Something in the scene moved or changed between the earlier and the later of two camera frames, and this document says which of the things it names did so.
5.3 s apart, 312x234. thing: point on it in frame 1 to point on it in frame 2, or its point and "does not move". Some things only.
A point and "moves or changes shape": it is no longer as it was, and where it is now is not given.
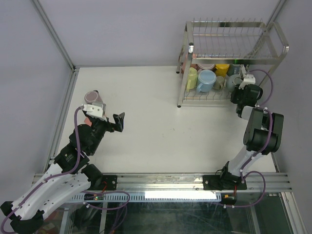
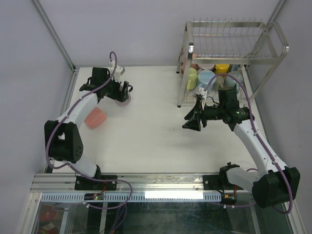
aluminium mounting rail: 276,182 does not move
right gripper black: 232,97 to 193,123
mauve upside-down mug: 93,96 moves or changes shape
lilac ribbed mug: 205,67 does not move
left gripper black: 119,123 to 120,95
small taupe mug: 219,83 does not move
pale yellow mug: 192,79 does not move
